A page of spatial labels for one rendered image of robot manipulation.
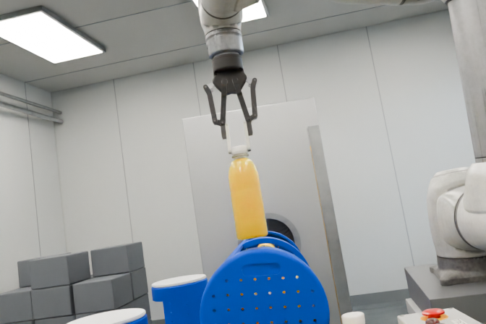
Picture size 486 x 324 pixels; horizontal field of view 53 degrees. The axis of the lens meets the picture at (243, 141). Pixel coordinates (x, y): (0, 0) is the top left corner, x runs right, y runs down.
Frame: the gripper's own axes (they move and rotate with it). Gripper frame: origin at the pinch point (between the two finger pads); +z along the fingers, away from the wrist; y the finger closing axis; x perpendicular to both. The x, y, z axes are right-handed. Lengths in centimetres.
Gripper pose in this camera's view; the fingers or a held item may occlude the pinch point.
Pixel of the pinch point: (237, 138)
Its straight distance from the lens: 116.6
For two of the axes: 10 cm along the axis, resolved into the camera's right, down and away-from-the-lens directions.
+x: -0.2, -1.4, -9.9
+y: -9.9, 1.4, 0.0
